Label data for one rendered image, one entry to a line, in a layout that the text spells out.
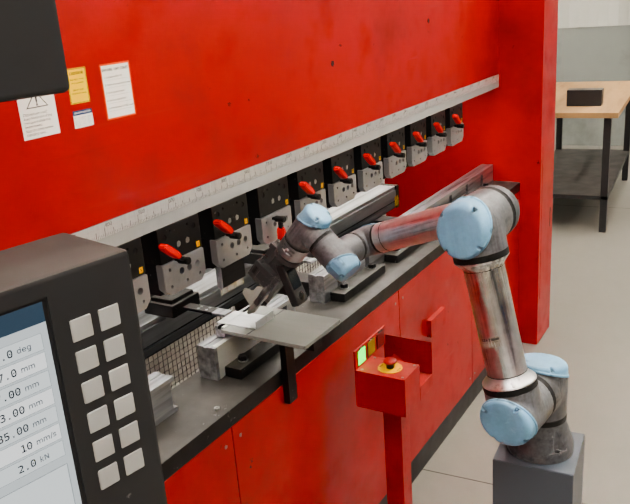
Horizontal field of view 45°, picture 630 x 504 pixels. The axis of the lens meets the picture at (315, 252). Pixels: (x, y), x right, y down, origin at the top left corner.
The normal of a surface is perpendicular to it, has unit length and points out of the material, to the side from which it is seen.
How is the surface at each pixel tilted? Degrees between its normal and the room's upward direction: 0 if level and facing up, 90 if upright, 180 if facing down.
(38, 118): 90
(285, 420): 90
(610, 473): 0
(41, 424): 90
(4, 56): 90
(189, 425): 0
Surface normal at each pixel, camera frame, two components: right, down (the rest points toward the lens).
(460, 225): -0.64, 0.16
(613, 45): -0.44, 0.32
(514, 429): -0.57, 0.41
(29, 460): 0.74, 0.16
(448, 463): -0.07, -0.95
